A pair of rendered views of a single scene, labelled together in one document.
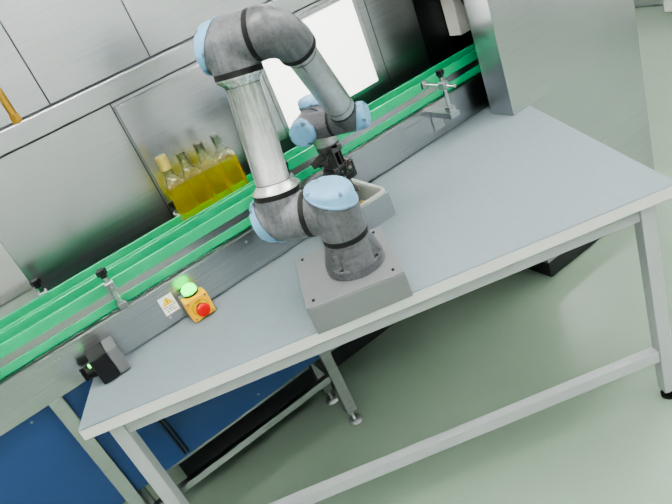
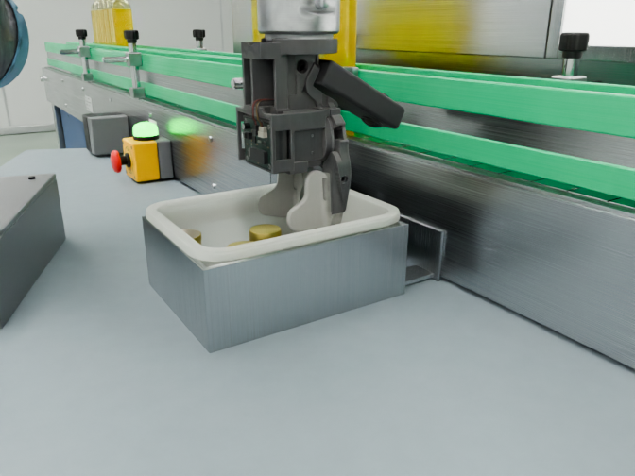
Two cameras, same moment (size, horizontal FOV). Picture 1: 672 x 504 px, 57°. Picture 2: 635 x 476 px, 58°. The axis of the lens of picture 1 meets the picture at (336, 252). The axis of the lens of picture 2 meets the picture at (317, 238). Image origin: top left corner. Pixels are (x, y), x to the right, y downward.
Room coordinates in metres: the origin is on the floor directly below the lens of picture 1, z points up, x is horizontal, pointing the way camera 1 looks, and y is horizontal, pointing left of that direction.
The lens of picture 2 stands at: (1.69, -0.66, 1.01)
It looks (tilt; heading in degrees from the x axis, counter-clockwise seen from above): 20 degrees down; 79
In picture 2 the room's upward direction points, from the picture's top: straight up
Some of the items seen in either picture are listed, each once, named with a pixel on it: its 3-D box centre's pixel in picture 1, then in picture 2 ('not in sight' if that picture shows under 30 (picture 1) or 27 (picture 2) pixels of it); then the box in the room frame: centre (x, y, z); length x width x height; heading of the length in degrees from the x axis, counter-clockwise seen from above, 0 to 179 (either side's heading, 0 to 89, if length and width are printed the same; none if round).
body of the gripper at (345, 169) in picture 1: (335, 162); (293, 105); (1.77, -0.10, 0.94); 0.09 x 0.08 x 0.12; 23
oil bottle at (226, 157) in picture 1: (235, 179); (331, 47); (1.87, 0.20, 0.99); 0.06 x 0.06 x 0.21; 21
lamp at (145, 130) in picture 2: (188, 289); (145, 130); (1.58, 0.42, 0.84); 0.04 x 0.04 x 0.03
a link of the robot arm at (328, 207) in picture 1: (332, 207); not in sight; (1.36, -0.03, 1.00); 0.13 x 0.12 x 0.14; 64
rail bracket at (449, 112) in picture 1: (443, 100); not in sight; (2.04, -0.54, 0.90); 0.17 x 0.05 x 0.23; 22
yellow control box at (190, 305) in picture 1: (197, 304); (146, 159); (1.58, 0.42, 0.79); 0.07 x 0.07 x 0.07; 22
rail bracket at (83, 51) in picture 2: not in sight; (75, 56); (1.36, 1.02, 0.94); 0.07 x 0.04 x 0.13; 22
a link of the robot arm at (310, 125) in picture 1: (311, 127); not in sight; (1.68, -0.07, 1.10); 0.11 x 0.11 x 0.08; 64
